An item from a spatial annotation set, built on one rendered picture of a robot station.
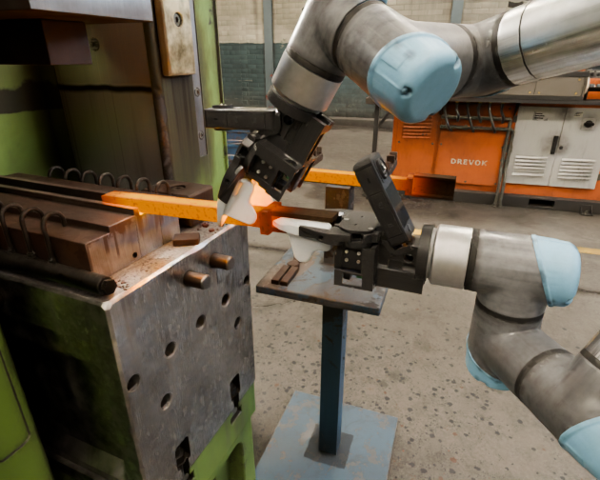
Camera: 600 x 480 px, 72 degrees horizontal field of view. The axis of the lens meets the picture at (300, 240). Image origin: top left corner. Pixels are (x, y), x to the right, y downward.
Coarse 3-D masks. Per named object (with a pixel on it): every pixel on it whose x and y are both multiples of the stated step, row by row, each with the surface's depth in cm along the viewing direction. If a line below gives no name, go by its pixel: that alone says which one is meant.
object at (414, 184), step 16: (320, 176) 90; (336, 176) 89; (352, 176) 88; (400, 176) 86; (416, 176) 83; (432, 176) 82; (448, 176) 82; (416, 192) 85; (432, 192) 84; (448, 192) 83
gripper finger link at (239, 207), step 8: (240, 184) 56; (248, 184) 55; (232, 192) 56; (240, 192) 56; (248, 192) 56; (232, 200) 57; (240, 200) 56; (248, 200) 56; (224, 208) 57; (232, 208) 57; (240, 208) 57; (248, 208) 56; (224, 216) 59; (232, 216) 58; (240, 216) 57; (248, 216) 57; (256, 216) 57; (248, 224) 57
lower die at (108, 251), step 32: (0, 192) 77; (32, 192) 74; (0, 224) 65; (32, 224) 65; (96, 224) 63; (128, 224) 65; (160, 224) 72; (64, 256) 61; (96, 256) 61; (128, 256) 66
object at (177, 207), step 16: (112, 192) 70; (128, 192) 70; (144, 208) 66; (160, 208) 65; (176, 208) 63; (192, 208) 62; (208, 208) 61; (256, 208) 60; (272, 208) 58; (288, 208) 58; (304, 208) 58; (240, 224) 60; (256, 224) 59
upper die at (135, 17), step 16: (0, 0) 48; (16, 0) 47; (32, 0) 47; (48, 0) 48; (64, 0) 50; (80, 0) 52; (96, 0) 54; (112, 0) 56; (128, 0) 59; (144, 0) 61; (0, 16) 55; (16, 16) 55; (32, 16) 55; (48, 16) 55; (64, 16) 55; (80, 16) 55; (96, 16) 55; (112, 16) 57; (128, 16) 59; (144, 16) 62
